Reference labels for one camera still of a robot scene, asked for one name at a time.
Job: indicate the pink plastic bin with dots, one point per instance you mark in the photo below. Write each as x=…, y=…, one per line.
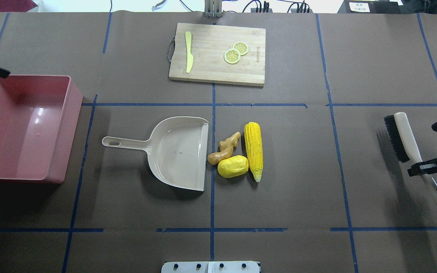
x=38, y=119

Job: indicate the yellow-green plastic knife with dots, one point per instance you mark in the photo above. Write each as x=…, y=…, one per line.
x=188, y=44

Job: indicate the beige brush black bristles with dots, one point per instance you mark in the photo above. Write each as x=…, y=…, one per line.
x=406, y=148

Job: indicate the beige plastic dustpan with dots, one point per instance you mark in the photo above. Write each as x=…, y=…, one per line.
x=176, y=151

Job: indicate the yellow toy corn cob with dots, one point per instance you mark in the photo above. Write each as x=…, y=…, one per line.
x=254, y=149

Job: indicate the lemon slice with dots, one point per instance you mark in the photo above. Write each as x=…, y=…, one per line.
x=241, y=47
x=232, y=56

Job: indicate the lemon slice near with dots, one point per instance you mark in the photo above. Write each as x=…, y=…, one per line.
x=232, y=56

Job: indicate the black box with label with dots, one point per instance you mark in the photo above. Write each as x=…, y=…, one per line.
x=369, y=7

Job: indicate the pink cloth on stand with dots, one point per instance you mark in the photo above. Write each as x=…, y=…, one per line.
x=17, y=5

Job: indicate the aluminium frame post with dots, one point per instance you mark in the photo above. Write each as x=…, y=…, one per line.
x=213, y=8

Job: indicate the tan toy ginger root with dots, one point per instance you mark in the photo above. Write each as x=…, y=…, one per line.
x=226, y=149

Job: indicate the yellow toy potato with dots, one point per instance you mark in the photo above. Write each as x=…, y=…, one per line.
x=233, y=166

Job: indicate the bamboo cutting board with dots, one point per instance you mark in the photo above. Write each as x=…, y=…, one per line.
x=209, y=43

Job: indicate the lemon slice far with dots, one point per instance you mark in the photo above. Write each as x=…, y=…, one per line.
x=241, y=47

